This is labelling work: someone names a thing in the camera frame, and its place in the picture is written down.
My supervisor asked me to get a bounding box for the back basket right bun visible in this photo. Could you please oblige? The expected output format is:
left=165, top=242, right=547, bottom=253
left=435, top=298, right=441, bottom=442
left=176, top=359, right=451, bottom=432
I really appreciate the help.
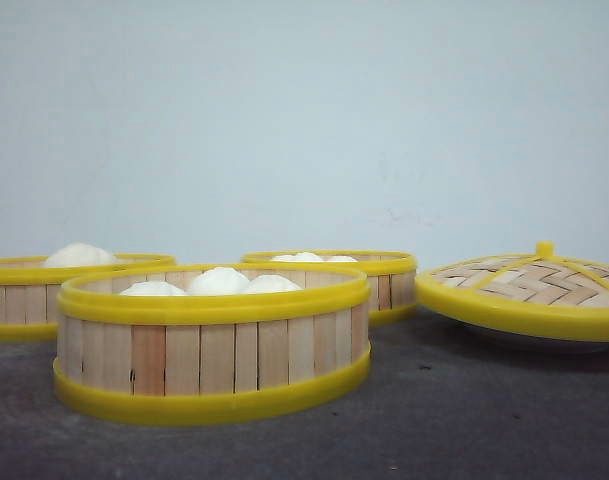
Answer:
left=325, top=255, right=359, bottom=263

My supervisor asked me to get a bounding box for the woven bamboo steamer lid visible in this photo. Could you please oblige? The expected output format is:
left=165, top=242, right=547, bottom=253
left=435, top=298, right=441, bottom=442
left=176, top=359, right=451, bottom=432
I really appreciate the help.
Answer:
left=415, top=241, right=609, bottom=343

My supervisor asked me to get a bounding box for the front basket left bun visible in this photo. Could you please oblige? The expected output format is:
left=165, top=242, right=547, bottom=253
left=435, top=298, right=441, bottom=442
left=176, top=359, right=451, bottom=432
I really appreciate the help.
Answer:
left=120, top=280, right=187, bottom=297

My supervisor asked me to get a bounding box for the white bun in left basket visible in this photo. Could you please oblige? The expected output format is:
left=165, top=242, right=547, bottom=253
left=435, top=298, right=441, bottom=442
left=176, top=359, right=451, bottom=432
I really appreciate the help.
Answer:
left=43, top=242, right=118, bottom=268

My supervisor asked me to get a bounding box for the front basket right bun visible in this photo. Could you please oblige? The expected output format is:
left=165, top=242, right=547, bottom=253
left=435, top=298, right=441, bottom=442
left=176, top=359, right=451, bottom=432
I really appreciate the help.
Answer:
left=240, top=274, right=302, bottom=294

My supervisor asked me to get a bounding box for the white plate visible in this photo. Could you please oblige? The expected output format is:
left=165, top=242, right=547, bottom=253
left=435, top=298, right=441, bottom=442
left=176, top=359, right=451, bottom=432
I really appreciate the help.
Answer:
left=461, top=323, right=609, bottom=355

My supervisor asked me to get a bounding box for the bamboo steamer basket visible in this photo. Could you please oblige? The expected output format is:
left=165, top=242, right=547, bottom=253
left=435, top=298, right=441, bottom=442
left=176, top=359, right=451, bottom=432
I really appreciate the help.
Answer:
left=242, top=249, right=417, bottom=327
left=53, top=263, right=371, bottom=426
left=0, top=253, right=175, bottom=342

